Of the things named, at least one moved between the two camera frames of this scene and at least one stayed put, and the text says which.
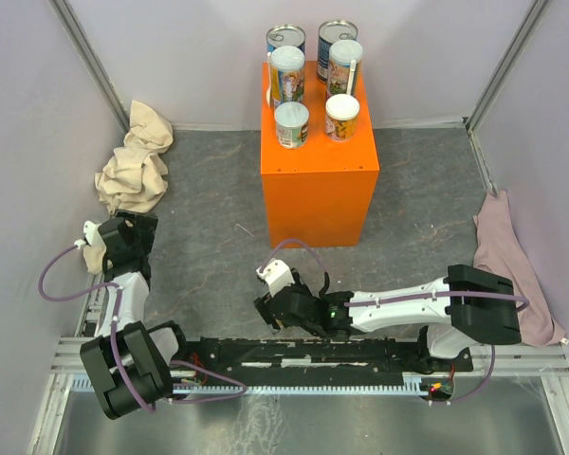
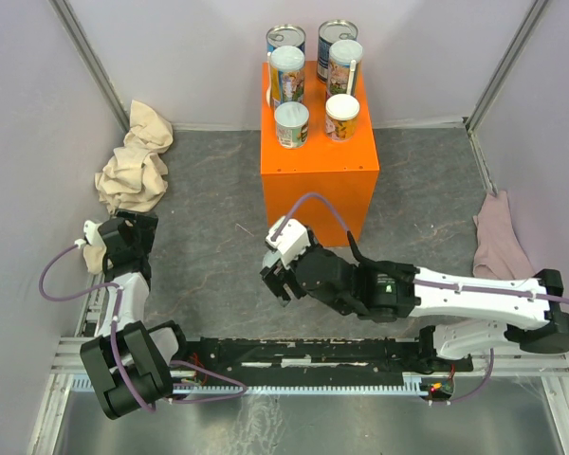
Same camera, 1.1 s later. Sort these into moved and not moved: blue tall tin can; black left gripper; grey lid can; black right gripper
Moved: black right gripper
Not moved: blue tall tin can; black left gripper; grey lid can
